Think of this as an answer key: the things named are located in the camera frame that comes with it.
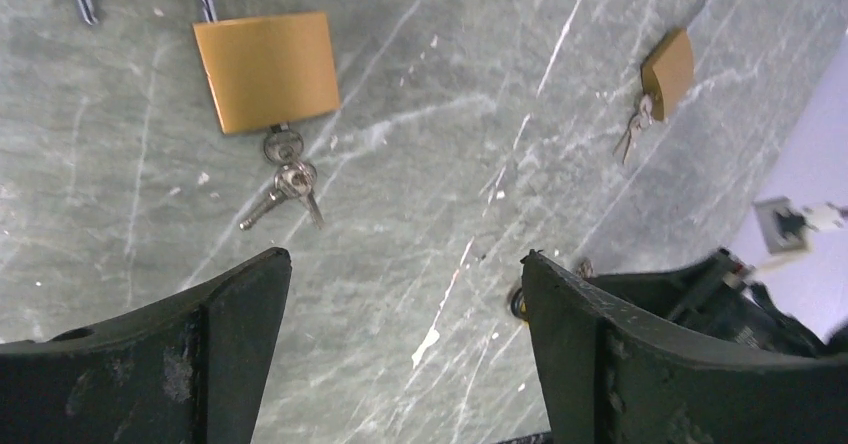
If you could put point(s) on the copper small key set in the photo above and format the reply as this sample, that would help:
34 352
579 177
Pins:
584 269

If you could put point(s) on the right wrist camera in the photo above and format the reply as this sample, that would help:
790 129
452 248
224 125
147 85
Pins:
787 229

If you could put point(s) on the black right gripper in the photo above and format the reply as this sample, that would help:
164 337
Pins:
715 297

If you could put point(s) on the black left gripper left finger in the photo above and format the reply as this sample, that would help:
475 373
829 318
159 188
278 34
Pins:
190 368

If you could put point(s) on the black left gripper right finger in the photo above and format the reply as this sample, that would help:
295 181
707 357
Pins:
611 372

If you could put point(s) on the large brass padlock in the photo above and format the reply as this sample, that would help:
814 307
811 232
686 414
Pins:
667 74

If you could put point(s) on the silver keys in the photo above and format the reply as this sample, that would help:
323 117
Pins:
641 119

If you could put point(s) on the small brass padlock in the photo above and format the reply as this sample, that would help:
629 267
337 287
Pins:
268 70

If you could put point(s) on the yellow padlock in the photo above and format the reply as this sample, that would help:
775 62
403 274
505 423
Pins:
517 304

